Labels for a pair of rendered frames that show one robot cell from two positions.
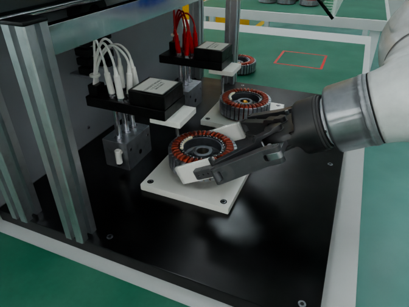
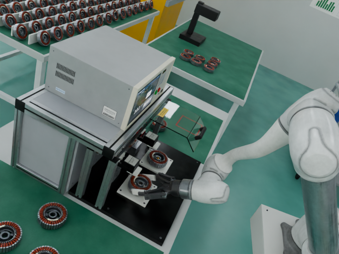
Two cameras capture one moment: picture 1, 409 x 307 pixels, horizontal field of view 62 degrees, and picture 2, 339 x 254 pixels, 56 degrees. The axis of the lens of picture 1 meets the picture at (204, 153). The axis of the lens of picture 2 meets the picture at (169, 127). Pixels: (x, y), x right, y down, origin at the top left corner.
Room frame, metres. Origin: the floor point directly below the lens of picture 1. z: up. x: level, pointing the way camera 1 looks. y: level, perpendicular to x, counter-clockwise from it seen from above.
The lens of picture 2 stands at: (-0.59, 0.27, 1.89)
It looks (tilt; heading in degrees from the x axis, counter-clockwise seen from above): 33 degrees down; 345
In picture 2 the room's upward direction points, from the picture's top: 23 degrees clockwise
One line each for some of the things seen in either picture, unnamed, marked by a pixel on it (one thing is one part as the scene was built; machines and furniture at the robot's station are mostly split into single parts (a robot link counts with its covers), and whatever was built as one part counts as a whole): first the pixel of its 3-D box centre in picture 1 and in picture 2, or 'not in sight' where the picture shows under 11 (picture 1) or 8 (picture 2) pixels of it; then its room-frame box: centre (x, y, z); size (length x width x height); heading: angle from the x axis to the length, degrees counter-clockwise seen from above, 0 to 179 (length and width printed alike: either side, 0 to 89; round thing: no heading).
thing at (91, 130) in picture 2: not in sight; (107, 96); (0.71, 0.25, 1.09); 0.68 x 0.44 x 0.05; 157
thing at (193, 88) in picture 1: (185, 95); (134, 146); (0.75, 0.04, 0.80); 0.08 x 0.05 x 0.06; 157
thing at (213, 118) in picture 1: (244, 114); (156, 162); (0.70, -0.09, 0.78); 0.15 x 0.15 x 0.01; 67
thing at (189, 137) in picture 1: (202, 154); (139, 184); (0.47, 0.00, 0.81); 0.11 x 0.11 x 0.04
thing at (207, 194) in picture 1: (201, 172); (137, 189); (0.47, 0.00, 0.78); 0.15 x 0.15 x 0.01; 67
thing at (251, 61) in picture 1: (238, 64); (158, 124); (1.07, -0.11, 0.77); 0.11 x 0.11 x 0.04
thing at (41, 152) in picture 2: not in sight; (42, 152); (0.44, 0.45, 0.91); 0.28 x 0.03 x 0.32; 67
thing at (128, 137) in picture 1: (128, 144); (112, 172); (0.53, 0.14, 0.80); 0.08 x 0.05 x 0.06; 157
